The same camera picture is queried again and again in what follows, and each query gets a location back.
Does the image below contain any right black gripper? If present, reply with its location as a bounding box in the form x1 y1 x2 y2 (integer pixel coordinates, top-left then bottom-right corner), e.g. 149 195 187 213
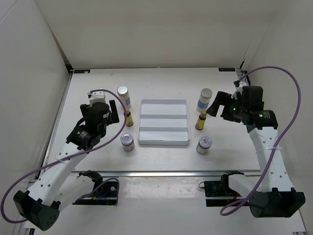
206 92 247 123

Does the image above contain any tall white bottle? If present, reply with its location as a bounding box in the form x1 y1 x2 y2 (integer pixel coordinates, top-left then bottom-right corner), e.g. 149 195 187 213
196 88 212 113
117 86 131 110

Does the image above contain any small yellow bottle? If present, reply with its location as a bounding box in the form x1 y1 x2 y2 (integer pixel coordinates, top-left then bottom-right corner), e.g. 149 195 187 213
126 110 134 127
195 113 207 130

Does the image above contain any short spice jar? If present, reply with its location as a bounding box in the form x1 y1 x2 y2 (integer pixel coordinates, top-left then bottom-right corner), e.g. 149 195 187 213
196 136 212 155
120 133 135 151

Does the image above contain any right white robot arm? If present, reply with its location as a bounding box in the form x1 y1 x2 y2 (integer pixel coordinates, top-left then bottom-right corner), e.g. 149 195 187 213
206 86 305 218

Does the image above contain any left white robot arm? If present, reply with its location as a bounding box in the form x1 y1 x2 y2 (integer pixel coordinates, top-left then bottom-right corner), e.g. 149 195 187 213
13 100 119 231

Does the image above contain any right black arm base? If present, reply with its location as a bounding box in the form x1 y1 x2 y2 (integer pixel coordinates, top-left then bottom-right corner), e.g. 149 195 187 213
198 171 250 207

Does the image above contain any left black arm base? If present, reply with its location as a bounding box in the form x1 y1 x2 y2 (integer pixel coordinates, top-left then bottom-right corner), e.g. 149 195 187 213
73 178 119 206

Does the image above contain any right blue corner label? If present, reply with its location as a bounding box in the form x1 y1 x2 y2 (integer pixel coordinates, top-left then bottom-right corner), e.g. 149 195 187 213
218 68 236 72

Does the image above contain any blue corner label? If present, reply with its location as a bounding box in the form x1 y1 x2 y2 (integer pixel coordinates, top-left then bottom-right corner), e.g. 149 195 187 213
73 70 90 74
218 68 236 72

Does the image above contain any left blue corner label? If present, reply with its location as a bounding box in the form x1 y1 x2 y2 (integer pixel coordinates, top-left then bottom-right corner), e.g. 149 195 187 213
73 70 90 74

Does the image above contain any white metal organizer tray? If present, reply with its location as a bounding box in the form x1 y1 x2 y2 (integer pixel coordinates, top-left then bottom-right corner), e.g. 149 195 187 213
137 99 190 147

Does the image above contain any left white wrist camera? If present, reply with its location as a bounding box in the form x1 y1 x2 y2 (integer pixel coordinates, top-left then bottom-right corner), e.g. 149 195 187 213
87 88 106 106

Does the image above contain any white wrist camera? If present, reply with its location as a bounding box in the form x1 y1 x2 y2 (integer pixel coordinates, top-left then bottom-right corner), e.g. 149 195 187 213
87 88 106 106
231 81 248 100

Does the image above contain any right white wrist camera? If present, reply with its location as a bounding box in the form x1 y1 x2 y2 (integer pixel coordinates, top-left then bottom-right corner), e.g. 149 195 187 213
231 81 248 100

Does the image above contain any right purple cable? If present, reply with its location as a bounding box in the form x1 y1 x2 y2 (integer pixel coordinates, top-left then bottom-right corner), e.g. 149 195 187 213
220 66 302 217

